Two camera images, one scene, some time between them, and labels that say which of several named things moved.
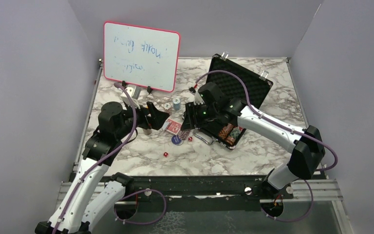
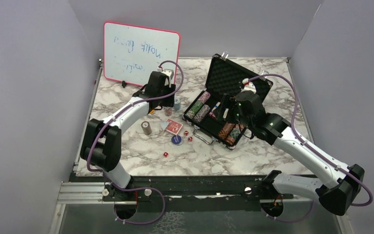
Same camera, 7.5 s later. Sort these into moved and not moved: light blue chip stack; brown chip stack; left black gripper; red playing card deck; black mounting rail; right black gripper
Moved: right black gripper; left black gripper
Not moved: light blue chip stack; brown chip stack; red playing card deck; black mounting rail
